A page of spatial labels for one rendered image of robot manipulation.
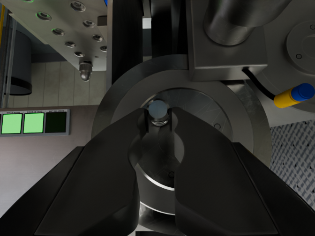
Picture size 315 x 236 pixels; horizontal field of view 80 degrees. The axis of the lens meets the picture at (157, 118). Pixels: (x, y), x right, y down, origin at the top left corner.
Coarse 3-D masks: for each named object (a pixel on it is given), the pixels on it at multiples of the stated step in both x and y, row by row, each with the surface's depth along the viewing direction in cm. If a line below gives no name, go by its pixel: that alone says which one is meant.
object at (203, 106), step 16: (160, 96) 14; (176, 96) 14; (192, 96) 14; (208, 96) 14; (192, 112) 14; (208, 112) 14; (224, 112) 14; (160, 128) 14; (224, 128) 13; (144, 144) 14; (160, 144) 14; (144, 160) 13; (160, 160) 13; (176, 160) 13; (160, 176) 13
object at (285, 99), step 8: (248, 72) 13; (256, 80) 12; (264, 88) 12; (296, 88) 10; (304, 88) 9; (312, 88) 9; (272, 96) 12; (280, 96) 11; (288, 96) 10; (296, 96) 10; (304, 96) 9; (312, 96) 9; (280, 104) 11; (288, 104) 11
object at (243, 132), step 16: (144, 80) 16; (160, 80) 16; (176, 80) 16; (128, 96) 16; (144, 96) 16; (224, 96) 15; (128, 112) 15; (240, 112) 15; (240, 128) 15; (144, 176) 15; (144, 192) 14; (160, 192) 14; (160, 208) 14
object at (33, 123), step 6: (30, 114) 50; (36, 114) 50; (42, 114) 50; (30, 120) 50; (36, 120) 50; (42, 120) 50; (24, 126) 50; (30, 126) 50; (36, 126) 50; (42, 126) 50; (24, 132) 50; (30, 132) 50; (36, 132) 50
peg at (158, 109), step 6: (150, 102) 11; (156, 102) 11; (162, 102) 11; (150, 108) 11; (156, 108) 11; (162, 108) 11; (168, 108) 11; (150, 114) 11; (156, 114) 11; (162, 114) 11; (168, 114) 11; (156, 120) 11; (162, 120) 11; (168, 120) 14
